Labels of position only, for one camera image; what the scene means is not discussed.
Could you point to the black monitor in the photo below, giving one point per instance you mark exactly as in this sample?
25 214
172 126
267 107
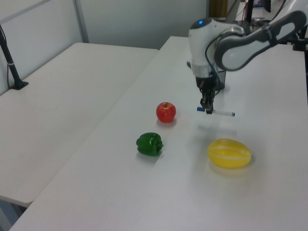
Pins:
267 5

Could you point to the blue and white marker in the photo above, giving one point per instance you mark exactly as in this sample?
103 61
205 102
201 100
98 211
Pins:
225 113

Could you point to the green bell pepper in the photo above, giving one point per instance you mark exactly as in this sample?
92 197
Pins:
148 144

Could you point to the red apple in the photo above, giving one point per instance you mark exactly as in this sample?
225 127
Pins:
166 113

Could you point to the brown wooden cabinet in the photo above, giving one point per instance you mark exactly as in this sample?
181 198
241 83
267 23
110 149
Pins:
217 8

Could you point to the yellow striped melon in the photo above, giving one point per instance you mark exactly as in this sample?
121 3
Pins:
228 154

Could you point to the black mesh pen cup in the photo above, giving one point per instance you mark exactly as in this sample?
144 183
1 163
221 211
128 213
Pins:
222 79

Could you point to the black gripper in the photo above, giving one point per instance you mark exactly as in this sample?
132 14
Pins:
205 83

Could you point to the black clamp camera stand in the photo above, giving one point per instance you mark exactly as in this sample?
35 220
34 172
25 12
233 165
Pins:
300 43

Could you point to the white adjoining table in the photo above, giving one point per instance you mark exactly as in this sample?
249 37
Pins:
60 108

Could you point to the black pole stand with base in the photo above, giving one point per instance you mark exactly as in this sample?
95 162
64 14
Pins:
11 65

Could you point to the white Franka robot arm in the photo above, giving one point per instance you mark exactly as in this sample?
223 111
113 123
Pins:
231 55

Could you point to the black vertical pole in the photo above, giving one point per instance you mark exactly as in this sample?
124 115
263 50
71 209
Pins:
250 10

